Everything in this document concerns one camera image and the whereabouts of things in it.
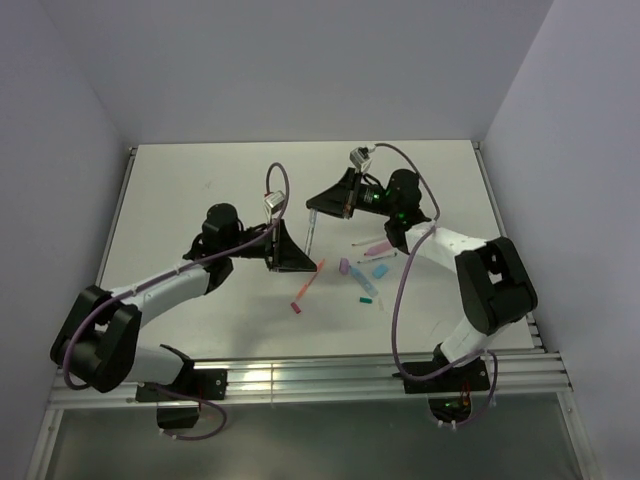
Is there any aluminium rail frame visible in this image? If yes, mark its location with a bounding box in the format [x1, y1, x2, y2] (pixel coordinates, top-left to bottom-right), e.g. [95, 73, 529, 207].
[35, 141, 600, 479]

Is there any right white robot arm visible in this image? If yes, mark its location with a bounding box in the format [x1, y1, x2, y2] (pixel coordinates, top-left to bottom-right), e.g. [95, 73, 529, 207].
[306, 167, 538, 390]

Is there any light blue cap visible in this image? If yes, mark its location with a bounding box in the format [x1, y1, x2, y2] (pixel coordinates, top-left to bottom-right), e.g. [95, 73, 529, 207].
[372, 264, 389, 279]

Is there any grey blue-tip pen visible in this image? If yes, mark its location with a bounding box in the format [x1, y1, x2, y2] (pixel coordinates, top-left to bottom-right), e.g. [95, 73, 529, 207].
[304, 209, 318, 256]

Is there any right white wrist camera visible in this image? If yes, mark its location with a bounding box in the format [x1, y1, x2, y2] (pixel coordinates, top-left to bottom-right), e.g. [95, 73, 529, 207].
[349, 144, 376, 174]

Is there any pink highlighter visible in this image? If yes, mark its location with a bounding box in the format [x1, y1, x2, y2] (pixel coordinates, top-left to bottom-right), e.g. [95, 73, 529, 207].
[364, 240, 393, 256]

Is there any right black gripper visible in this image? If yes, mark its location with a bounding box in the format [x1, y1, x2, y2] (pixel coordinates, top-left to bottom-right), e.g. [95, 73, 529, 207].
[307, 168, 398, 219]

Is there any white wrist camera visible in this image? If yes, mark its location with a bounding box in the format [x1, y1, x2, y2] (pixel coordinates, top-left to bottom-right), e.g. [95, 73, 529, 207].
[263, 191, 286, 222]
[349, 144, 376, 174]

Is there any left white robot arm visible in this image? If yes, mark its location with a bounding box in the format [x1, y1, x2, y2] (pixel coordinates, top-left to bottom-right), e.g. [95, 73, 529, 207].
[50, 203, 317, 399]

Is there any white thin pen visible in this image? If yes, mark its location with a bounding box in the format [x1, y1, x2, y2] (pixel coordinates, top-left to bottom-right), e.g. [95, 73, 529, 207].
[351, 238, 380, 247]

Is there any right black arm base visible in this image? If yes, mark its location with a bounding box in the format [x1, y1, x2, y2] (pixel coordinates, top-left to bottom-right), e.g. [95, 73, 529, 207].
[402, 359, 490, 395]

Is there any orange pen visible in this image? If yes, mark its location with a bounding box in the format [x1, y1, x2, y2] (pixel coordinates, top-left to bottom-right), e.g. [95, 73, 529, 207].
[295, 258, 326, 302]

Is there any teal thin pen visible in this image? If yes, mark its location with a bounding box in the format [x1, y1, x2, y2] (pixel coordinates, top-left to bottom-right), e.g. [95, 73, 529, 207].
[356, 251, 398, 264]

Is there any light blue highlighter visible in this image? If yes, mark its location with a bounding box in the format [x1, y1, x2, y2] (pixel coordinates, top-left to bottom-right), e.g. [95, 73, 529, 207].
[349, 266, 379, 298]

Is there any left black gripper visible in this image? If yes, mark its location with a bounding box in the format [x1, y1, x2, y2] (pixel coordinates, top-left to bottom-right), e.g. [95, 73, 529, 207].
[224, 218, 316, 273]

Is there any purple marker cap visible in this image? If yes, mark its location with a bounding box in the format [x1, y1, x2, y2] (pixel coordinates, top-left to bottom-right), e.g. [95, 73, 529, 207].
[339, 258, 350, 275]

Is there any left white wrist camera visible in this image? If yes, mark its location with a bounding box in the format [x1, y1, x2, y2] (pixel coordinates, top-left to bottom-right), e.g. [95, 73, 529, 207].
[263, 191, 286, 222]

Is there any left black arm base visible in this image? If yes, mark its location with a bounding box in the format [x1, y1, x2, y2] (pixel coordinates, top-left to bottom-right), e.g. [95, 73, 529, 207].
[134, 369, 228, 437]

